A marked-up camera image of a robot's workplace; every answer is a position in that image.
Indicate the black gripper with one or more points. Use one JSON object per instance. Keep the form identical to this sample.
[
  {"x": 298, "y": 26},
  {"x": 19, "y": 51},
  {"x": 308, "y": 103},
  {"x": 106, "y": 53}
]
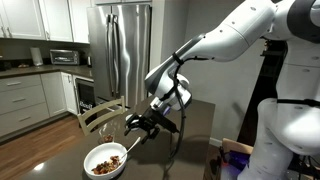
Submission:
[{"x": 161, "y": 121}]

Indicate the silver metal spoon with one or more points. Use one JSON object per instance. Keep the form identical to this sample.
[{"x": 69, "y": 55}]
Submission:
[{"x": 132, "y": 146}]

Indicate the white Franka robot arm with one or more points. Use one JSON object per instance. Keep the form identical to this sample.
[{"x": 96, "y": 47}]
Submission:
[{"x": 233, "y": 33}]

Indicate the white ceramic bowl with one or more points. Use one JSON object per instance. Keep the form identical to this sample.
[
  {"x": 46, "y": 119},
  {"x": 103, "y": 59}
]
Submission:
[{"x": 100, "y": 153}]

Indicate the clear drinking glass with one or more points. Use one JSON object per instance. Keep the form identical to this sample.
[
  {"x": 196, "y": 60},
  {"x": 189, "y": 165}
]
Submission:
[{"x": 107, "y": 137}]

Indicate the dried fruit nut mix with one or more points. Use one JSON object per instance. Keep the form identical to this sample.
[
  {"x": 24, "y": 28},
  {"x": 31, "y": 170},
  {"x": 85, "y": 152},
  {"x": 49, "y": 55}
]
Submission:
[{"x": 105, "y": 166}]

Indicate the light wooden chair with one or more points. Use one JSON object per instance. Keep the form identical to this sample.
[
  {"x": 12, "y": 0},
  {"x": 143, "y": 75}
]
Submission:
[{"x": 83, "y": 125}]

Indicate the black undercounter wine cooler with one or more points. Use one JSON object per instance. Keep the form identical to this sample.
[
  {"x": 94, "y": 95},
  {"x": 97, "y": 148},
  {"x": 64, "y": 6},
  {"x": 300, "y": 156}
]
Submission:
[{"x": 86, "y": 96}]

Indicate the small black countertop appliance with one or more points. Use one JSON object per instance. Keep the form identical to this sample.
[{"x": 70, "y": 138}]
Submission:
[{"x": 89, "y": 61}]

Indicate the stainless steel refrigerator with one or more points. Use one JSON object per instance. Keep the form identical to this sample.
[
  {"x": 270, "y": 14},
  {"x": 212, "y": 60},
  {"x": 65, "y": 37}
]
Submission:
[{"x": 133, "y": 33}]

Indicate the silver toaster oven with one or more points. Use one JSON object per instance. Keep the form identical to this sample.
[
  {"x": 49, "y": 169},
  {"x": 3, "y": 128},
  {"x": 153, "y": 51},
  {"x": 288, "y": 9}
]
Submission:
[{"x": 65, "y": 57}]

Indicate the white lower kitchen cabinets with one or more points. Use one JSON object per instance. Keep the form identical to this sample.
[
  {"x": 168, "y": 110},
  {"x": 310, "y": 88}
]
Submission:
[{"x": 23, "y": 100}]

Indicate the white kitchen cabinets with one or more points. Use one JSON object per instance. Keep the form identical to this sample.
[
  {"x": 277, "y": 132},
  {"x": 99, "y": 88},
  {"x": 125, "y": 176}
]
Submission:
[
  {"x": 23, "y": 100},
  {"x": 56, "y": 20}
]

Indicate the white paper towel roll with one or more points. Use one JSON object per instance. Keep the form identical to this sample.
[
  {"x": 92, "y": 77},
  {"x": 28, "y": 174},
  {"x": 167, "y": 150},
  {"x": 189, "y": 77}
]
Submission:
[{"x": 36, "y": 56}]

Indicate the white upper kitchen cabinets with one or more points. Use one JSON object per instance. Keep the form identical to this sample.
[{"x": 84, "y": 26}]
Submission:
[{"x": 56, "y": 20}]

